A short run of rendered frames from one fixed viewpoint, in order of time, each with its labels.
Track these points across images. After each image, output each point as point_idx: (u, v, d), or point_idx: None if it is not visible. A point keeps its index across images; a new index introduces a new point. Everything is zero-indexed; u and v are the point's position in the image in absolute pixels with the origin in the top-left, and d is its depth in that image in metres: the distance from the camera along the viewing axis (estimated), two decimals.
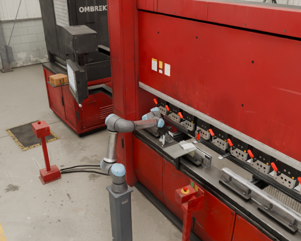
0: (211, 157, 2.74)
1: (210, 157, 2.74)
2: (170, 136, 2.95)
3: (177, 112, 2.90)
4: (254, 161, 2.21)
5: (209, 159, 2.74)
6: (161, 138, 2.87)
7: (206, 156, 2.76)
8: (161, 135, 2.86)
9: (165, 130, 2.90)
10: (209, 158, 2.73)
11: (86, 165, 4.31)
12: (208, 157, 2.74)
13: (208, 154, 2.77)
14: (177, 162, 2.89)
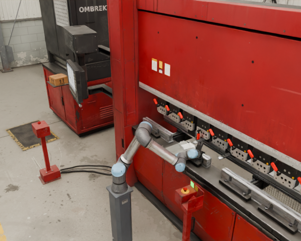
0: None
1: None
2: None
3: (177, 112, 2.90)
4: (254, 161, 2.21)
5: None
6: None
7: None
8: (205, 152, 2.73)
9: None
10: None
11: (86, 165, 4.31)
12: None
13: None
14: None
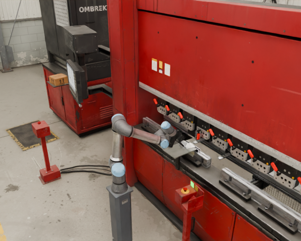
0: (199, 149, 2.85)
1: (198, 149, 2.85)
2: (183, 145, 2.84)
3: (177, 112, 2.90)
4: (254, 161, 2.21)
5: (198, 151, 2.85)
6: None
7: None
8: None
9: None
10: (197, 150, 2.84)
11: (86, 165, 4.31)
12: (196, 149, 2.86)
13: (196, 147, 2.88)
14: (177, 162, 2.89)
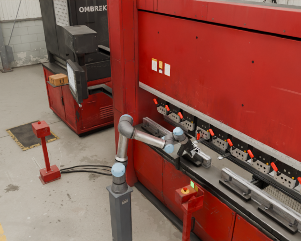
0: (199, 149, 2.85)
1: (198, 149, 2.85)
2: None
3: (177, 112, 2.90)
4: (254, 161, 2.21)
5: (198, 151, 2.85)
6: None
7: None
8: (185, 150, 2.73)
9: (185, 149, 2.67)
10: (197, 150, 2.84)
11: (86, 165, 4.31)
12: (196, 149, 2.86)
13: (196, 147, 2.88)
14: (177, 162, 2.89)
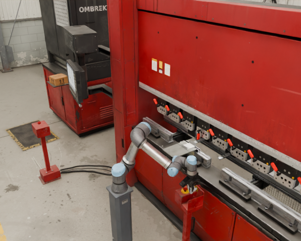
0: (199, 149, 2.85)
1: (198, 149, 2.85)
2: None
3: (177, 112, 2.90)
4: (254, 161, 2.21)
5: (198, 151, 2.85)
6: (188, 186, 2.54)
7: None
8: (187, 183, 2.54)
9: (189, 182, 2.47)
10: (197, 150, 2.84)
11: (86, 165, 4.31)
12: (196, 149, 2.86)
13: (196, 147, 2.88)
14: None
